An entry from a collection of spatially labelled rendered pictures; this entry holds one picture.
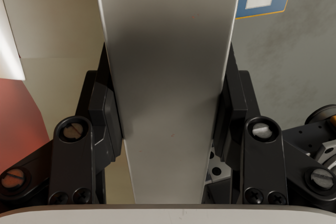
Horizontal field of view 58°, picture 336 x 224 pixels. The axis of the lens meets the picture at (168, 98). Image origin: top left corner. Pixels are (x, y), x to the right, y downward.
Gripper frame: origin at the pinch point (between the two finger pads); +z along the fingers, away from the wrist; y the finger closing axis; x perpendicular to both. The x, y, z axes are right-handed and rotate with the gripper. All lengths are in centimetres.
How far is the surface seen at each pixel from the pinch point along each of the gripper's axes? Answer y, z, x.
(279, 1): 17.1, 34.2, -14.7
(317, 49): 103, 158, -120
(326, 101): 136, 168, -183
